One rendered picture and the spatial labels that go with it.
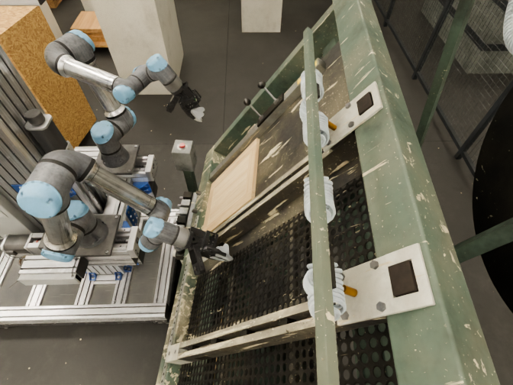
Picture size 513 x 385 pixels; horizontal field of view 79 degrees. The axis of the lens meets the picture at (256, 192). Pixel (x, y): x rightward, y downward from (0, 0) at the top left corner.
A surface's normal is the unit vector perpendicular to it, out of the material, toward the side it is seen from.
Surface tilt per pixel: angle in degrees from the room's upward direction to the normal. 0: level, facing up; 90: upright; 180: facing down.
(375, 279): 56
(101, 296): 0
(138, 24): 90
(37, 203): 83
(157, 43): 90
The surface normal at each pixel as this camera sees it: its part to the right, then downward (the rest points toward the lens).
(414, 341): -0.82, -0.38
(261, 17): 0.03, 0.80
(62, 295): 0.01, -0.59
